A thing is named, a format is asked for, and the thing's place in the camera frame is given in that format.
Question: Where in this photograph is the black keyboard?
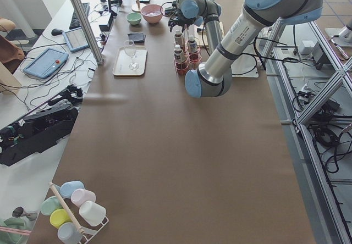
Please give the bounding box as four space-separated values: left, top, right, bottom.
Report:
69 2 91 30

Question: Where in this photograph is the pink bowl with ice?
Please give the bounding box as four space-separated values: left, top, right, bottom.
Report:
141 4 164 24

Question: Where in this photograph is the tea bottle under handle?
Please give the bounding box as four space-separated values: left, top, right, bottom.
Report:
174 28 185 50

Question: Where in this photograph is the pink cup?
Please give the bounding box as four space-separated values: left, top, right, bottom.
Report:
70 188 96 207

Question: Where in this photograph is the white cup rack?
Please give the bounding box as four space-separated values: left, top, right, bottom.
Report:
49 182 109 243

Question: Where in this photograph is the black equipment case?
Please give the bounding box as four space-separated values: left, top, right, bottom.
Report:
1 85 83 167

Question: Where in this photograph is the blue cup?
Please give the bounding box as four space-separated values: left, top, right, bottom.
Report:
59 180 85 198

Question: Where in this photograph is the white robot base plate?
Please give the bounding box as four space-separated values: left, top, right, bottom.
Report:
231 55 259 78

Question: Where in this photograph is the grey cup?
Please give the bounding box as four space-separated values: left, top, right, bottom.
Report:
57 222 83 244

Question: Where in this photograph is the white cup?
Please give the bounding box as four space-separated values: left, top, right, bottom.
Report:
79 201 107 226

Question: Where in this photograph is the wooden cutting board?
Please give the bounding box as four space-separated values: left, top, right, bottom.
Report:
194 25 208 48

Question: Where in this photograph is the tea bottle front left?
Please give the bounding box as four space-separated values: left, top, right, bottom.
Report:
174 44 188 73

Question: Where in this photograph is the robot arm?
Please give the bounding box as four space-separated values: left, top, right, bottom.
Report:
185 0 323 98
168 0 223 54

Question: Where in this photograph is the black computer mouse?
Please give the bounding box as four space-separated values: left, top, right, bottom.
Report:
51 29 63 36

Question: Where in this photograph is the copper wire bottle basket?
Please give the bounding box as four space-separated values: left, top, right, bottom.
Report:
174 31 201 75

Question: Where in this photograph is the clear wine glass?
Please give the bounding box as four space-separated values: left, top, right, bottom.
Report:
124 40 139 70

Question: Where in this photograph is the green bowl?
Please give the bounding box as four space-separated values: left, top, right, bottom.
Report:
126 12 142 25

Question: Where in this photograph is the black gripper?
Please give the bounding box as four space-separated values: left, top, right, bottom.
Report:
168 7 195 32

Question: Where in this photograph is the small blue tablet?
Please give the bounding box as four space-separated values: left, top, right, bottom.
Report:
62 27 89 53

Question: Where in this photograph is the yellow cup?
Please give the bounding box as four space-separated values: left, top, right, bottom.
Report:
49 208 72 229

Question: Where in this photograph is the blue teach pendant tablet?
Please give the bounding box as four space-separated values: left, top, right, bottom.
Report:
23 48 69 79

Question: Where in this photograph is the grey folded cloth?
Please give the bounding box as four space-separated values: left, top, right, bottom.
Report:
128 32 146 44

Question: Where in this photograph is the tea bottle middle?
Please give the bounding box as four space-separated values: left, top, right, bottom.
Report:
188 35 200 63

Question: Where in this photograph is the green cup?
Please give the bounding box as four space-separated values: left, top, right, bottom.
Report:
40 196 62 216

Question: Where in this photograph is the aluminium frame post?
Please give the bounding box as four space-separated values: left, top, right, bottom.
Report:
70 0 104 65

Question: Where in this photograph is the white rabbit tray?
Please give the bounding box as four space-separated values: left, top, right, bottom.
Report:
112 46 147 76

